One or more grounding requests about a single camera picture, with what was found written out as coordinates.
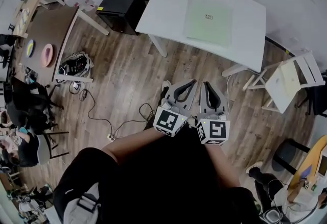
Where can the person's left forearm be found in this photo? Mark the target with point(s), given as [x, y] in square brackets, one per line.
[132, 145]

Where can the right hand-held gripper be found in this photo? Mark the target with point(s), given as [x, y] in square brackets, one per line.
[215, 129]

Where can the light wooden desk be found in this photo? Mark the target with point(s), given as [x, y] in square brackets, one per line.
[33, 3]

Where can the black cabinet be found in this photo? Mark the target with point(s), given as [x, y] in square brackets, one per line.
[120, 8]

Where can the black office chair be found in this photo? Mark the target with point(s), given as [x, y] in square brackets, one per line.
[30, 105]

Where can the person's right forearm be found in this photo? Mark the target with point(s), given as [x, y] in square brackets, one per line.
[226, 164]

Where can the grey waist bag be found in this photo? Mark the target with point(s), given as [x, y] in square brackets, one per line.
[74, 207]

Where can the brown table with white legs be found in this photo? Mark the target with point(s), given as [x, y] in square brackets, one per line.
[48, 29]

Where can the white folding chair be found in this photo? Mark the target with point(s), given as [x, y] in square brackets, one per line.
[283, 85]

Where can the person's black clothing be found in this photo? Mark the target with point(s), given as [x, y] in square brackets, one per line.
[166, 187]

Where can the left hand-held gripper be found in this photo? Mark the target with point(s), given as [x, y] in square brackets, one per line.
[167, 121]

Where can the white power strip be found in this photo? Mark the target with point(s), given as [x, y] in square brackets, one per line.
[112, 137]

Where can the yellow table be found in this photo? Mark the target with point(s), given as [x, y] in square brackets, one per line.
[306, 164]

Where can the purple and yellow plate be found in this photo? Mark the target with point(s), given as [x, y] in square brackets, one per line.
[30, 48]

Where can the small white charger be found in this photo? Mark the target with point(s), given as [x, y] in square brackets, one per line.
[76, 86]

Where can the light green item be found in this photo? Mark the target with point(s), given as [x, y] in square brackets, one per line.
[204, 29]

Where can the black stool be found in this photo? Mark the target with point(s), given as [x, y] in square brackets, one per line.
[286, 156]

